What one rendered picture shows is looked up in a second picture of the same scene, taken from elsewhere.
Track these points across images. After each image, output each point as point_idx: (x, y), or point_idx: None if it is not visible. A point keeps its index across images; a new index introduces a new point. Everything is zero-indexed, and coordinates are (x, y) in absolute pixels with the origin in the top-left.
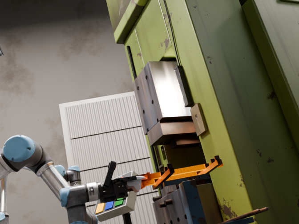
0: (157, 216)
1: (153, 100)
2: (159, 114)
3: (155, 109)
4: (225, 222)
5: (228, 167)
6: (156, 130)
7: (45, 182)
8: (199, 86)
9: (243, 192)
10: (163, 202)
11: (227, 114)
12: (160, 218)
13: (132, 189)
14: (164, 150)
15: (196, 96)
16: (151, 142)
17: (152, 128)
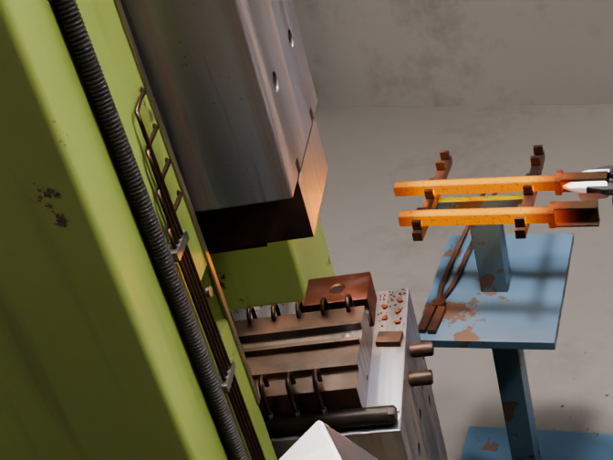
0: (411, 455)
1: (290, 30)
2: (310, 89)
3: (300, 71)
4: (468, 256)
5: (315, 232)
6: (316, 155)
7: None
8: None
9: (332, 274)
10: (407, 377)
11: None
12: (414, 449)
13: (596, 200)
14: (218, 287)
15: None
16: (314, 218)
17: (307, 153)
